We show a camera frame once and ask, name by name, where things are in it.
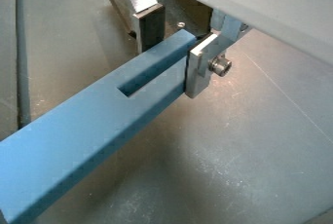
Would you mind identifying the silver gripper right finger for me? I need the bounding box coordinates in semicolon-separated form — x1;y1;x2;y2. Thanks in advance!
185;9;251;98

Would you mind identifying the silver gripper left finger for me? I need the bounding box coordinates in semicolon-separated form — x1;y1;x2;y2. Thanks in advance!
124;0;166;53

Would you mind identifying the blue double-square block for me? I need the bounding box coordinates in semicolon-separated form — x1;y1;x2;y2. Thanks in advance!
0;30;195;224

